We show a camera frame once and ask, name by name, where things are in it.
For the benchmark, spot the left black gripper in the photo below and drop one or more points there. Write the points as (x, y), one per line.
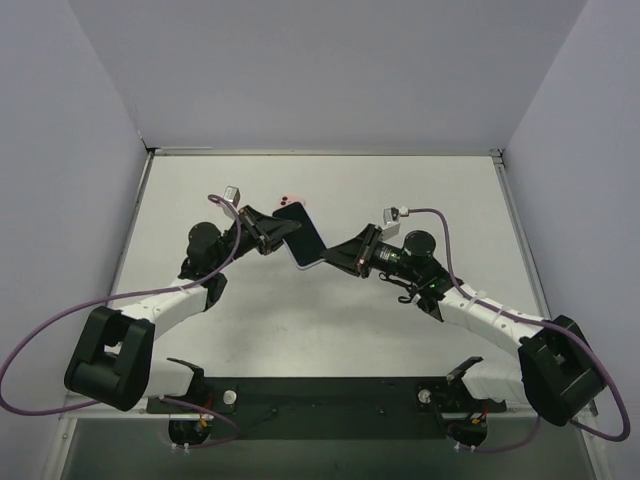
(255, 230)

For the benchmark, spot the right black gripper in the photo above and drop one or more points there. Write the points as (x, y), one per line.
(368, 250)

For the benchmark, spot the lavender phone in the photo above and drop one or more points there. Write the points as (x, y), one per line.
(305, 244)

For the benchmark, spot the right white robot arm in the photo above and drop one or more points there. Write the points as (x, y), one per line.
(549, 370)

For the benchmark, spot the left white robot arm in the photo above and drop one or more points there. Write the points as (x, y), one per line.
(113, 361)

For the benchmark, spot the pink phone case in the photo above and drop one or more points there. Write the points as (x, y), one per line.
(292, 199)

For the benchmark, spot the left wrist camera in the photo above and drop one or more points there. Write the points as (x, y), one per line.
(230, 200)

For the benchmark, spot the aluminium frame rail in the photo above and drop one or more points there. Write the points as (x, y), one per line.
(549, 215)

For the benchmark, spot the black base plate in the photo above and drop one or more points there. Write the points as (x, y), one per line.
(347, 408)

